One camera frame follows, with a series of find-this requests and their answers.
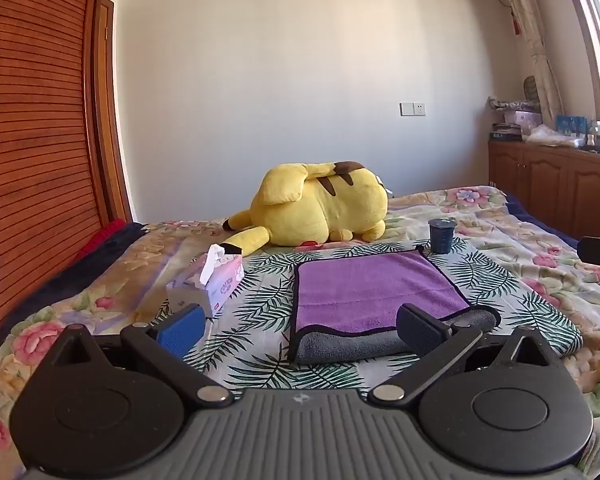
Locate pink and white tissue box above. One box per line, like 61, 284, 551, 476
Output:
166, 243, 245, 319

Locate wooden door frame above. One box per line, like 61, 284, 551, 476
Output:
82, 0, 133, 224

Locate wooden cabinet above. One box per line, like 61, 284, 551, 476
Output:
487, 139, 600, 247

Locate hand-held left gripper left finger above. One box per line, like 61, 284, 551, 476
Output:
30, 304, 233, 408

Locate navy blue bed sheet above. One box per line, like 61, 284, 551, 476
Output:
7, 220, 150, 333

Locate red cloth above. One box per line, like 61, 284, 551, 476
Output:
74, 219, 127, 263

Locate floral beige curtain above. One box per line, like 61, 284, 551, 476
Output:
489, 0, 567, 132

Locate slatted wooden wardrobe door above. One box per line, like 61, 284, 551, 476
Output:
0, 0, 133, 361

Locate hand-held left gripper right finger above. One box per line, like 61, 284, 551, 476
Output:
367, 304, 578, 407

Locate patterned pouch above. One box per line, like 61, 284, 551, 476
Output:
489, 95, 539, 112

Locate yellow plush toy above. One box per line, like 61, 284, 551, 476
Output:
223, 161, 389, 257

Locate dark blue cup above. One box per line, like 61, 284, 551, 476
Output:
427, 217, 457, 255

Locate stack of books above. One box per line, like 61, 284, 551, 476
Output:
489, 122, 524, 142

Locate purple towel with black trim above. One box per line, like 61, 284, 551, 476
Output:
293, 250, 473, 337

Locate grey towel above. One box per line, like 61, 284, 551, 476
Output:
287, 307, 501, 365

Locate white plastic bag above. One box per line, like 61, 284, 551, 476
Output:
524, 124, 583, 149

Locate green leaf print cloth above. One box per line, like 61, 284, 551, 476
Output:
145, 239, 584, 392

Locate blue box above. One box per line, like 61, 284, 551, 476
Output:
556, 114, 589, 136

